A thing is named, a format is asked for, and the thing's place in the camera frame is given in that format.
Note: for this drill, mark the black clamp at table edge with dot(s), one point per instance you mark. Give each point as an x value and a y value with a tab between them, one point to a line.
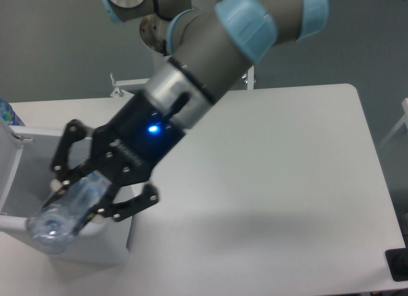
397	263

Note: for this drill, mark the clear plastic water bottle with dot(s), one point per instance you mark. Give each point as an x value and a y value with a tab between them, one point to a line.
54	227

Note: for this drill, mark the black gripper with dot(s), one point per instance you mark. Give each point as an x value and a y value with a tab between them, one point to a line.
139	136

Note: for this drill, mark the white plastic trash can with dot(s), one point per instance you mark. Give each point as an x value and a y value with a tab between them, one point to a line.
26	154

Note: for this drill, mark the blue bottle at left edge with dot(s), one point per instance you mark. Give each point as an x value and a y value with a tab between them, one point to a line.
9	115

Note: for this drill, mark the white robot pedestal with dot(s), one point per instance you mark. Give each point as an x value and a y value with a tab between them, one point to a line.
139	66

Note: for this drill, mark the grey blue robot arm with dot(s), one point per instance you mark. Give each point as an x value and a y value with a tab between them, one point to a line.
209	52

